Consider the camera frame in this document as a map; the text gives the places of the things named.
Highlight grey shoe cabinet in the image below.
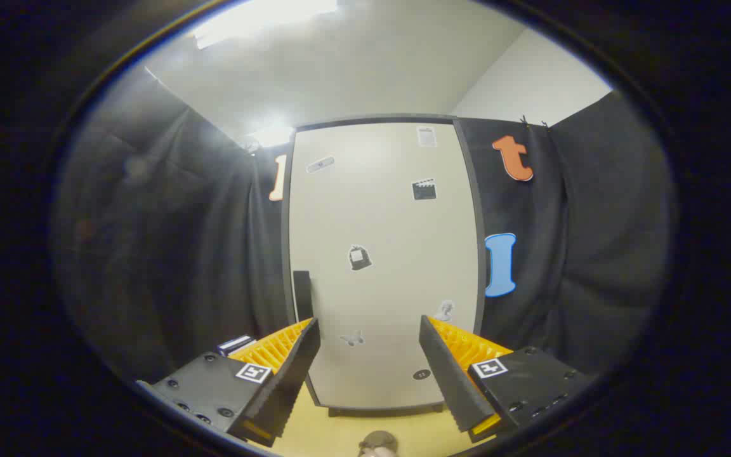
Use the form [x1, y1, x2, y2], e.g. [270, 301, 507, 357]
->
[280, 114, 488, 418]

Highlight black backdrop cloth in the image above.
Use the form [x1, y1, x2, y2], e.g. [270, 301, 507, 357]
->
[55, 67, 677, 381]

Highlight dark blue book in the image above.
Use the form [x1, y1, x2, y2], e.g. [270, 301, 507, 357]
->
[216, 335, 253, 355]

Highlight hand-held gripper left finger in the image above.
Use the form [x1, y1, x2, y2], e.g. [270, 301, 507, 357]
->
[136, 317, 322, 448]

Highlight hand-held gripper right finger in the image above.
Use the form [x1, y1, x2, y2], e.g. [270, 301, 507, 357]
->
[419, 315, 595, 444]

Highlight brown fuzzy shoe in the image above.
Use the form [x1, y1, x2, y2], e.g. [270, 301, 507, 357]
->
[358, 430, 399, 457]

